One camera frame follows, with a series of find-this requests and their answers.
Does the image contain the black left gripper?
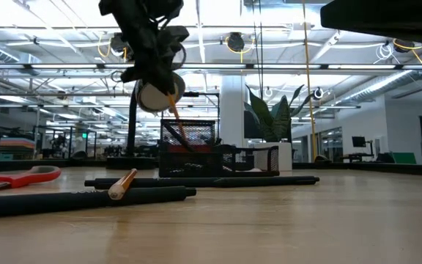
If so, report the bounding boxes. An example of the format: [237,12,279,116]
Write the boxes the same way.
[99,0,190,97]

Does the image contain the orange pencil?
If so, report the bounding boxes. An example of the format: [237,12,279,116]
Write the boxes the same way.
[166,93,189,146]
[107,168,138,201]

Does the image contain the red-handled scissors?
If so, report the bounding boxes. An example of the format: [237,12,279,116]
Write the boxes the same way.
[0,165,62,195]

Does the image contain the black mesh desk organizer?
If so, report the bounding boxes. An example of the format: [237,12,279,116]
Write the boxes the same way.
[158,119,281,178]

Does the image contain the green plant in white pot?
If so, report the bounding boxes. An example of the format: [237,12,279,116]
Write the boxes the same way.
[245,84,315,172]

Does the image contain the stack of coloured mats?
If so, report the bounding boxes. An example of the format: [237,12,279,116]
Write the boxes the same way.
[0,136,37,155]

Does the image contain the green board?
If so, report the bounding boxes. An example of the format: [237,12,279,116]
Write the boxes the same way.
[392,151,418,165]

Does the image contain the black hanging cable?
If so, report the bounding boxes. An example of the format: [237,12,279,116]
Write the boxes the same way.
[251,0,264,100]

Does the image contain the yellow hanging cable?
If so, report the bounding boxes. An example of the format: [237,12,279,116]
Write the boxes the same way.
[301,0,317,162]

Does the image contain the black aluminium table frame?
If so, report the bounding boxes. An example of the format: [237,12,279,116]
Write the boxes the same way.
[0,157,422,177]

